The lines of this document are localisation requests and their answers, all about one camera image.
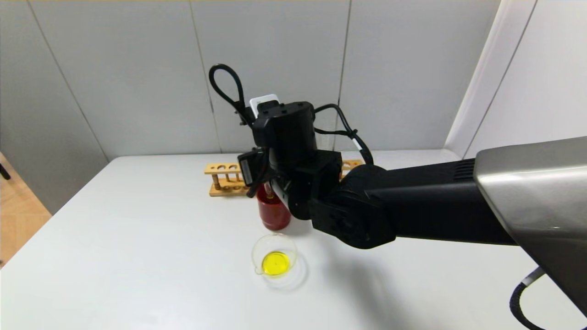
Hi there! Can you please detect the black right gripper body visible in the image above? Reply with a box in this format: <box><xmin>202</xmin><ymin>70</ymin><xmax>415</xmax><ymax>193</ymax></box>
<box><xmin>238</xmin><ymin>147</ymin><xmax>271</xmax><ymax>187</ymax></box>

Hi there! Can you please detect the wooden test tube rack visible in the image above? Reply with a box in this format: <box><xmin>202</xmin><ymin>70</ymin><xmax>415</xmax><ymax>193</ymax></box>
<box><xmin>204</xmin><ymin>159</ymin><xmax>365</xmax><ymax>197</ymax></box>

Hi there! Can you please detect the red plastic cup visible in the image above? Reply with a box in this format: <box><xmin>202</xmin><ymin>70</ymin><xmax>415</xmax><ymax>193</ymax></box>
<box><xmin>257</xmin><ymin>183</ymin><xmax>293</xmax><ymax>231</ymax></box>

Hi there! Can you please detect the clear glass beaker dish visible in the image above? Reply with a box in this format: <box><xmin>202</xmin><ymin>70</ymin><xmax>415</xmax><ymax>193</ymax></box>
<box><xmin>251</xmin><ymin>233</ymin><xmax>307</xmax><ymax>290</ymax></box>

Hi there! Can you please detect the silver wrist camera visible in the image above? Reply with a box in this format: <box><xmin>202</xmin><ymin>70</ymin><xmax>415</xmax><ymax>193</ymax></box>
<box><xmin>249</xmin><ymin>94</ymin><xmax>280</xmax><ymax>113</ymax></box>

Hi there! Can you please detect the black looped camera cable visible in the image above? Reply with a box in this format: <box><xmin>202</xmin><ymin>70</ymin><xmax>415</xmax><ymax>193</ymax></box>
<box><xmin>209</xmin><ymin>64</ymin><xmax>255</xmax><ymax>127</ymax></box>

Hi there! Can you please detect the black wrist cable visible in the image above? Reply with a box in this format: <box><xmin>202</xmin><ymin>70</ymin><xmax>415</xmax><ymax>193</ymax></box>
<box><xmin>314</xmin><ymin>104</ymin><xmax>374</xmax><ymax>165</ymax></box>

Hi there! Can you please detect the black arm base cable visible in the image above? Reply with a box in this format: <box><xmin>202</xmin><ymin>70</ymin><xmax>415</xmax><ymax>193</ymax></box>
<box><xmin>510</xmin><ymin>268</ymin><xmax>547</xmax><ymax>330</ymax></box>

